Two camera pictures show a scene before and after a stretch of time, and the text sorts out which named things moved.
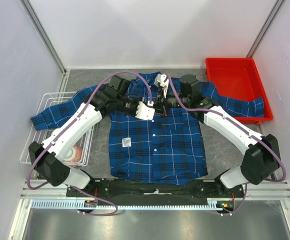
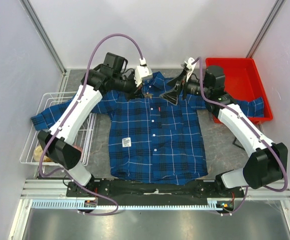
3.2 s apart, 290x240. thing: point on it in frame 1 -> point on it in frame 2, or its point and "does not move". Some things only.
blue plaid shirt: (163, 142) does not move
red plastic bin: (240, 78) does not move
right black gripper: (161, 106) -> (179, 83)
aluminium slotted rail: (72, 204) does not move
